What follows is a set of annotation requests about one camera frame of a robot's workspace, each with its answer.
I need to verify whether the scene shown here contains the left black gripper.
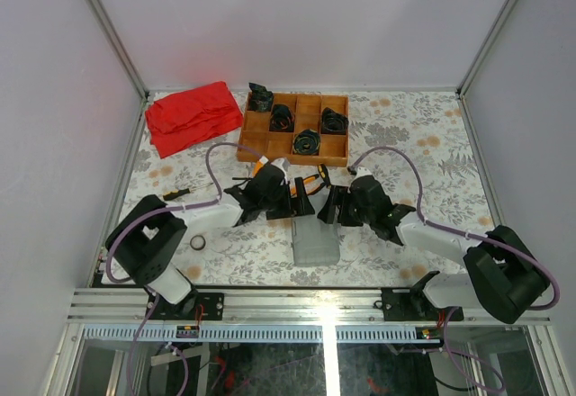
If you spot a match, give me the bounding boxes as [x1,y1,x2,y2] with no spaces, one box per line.
[261,176,314,221]

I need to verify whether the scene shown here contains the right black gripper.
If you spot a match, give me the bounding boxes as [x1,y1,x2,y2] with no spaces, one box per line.
[317,185,374,228]

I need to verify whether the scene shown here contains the orange handled pliers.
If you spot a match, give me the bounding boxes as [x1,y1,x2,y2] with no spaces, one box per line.
[291,175,326,198]

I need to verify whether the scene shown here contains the grey plastic tool case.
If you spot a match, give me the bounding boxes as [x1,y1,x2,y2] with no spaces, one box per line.
[292,215,340,267]

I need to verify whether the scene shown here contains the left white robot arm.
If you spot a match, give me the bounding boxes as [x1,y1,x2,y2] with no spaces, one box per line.
[106,157,315,320]

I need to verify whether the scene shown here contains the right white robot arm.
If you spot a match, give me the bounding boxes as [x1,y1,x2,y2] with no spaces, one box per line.
[318,174,551,324]

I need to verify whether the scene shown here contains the black yellow phillips screwdriver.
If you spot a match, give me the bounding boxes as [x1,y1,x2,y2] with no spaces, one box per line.
[317,164,332,188]

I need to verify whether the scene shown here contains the orange tape measure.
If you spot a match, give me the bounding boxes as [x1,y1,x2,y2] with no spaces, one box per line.
[252,157,269,176]

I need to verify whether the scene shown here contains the rolled dark belt bottom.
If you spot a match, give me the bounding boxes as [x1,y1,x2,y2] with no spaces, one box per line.
[292,129,320,156]

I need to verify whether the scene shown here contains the rolled dark belt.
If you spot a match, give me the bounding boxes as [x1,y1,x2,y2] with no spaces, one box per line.
[320,107,349,135]
[292,129,320,156]
[269,103,295,132]

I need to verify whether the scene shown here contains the wooden compartment tray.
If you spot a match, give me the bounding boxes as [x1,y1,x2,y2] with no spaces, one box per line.
[237,93,351,167]

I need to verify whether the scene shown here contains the rolled dark belt upper left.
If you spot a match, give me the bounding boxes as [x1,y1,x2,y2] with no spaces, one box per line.
[269,103,295,132]

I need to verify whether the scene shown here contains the rolled dark belt right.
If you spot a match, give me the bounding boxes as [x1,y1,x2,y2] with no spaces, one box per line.
[320,107,349,135]

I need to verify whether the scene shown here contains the rolled dark belt outside tray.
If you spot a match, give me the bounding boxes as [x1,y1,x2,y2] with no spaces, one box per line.
[248,82,274,113]

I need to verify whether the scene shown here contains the black yellow flat screwdriver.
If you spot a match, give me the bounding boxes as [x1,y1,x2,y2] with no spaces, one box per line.
[162,183,212,202]

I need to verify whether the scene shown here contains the red folded cloth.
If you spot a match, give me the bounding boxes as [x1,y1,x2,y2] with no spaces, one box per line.
[145,81,243,158]

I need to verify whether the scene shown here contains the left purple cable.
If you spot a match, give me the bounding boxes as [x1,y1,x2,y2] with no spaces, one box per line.
[103,141,262,284]

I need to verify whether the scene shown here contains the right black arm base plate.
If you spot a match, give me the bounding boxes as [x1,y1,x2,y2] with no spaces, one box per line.
[373,288,452,322]

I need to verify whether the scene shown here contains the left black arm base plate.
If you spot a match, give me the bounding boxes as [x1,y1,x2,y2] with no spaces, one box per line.
[152,292,225,323]

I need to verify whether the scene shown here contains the white slotted cable duct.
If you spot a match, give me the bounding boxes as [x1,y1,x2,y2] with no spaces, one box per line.
[84,324,441,345]

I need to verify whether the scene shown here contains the aluminium mounting rail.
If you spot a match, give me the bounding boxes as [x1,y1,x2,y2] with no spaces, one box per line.
[67,287,553,326]

